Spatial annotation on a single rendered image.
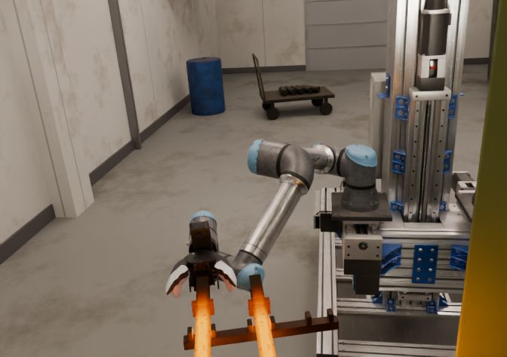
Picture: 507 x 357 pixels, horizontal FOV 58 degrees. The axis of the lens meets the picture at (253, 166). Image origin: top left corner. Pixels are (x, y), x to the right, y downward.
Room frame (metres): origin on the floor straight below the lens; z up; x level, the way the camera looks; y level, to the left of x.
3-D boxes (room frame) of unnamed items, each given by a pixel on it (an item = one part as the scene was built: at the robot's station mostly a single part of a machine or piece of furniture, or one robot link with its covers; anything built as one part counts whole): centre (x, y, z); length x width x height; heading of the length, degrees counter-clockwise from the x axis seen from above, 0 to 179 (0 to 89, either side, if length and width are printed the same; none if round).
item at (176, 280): (0.87, 0.19, 1.02); 0.09 x 0.03 x 0.06; 148
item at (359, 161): (1.63, -0.41, 0.98); 0.13 x 0.12 x 0.14; 52
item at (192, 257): (0.97, 0.14, 1.01); 0.12 x 0.08 x 0.09; 4
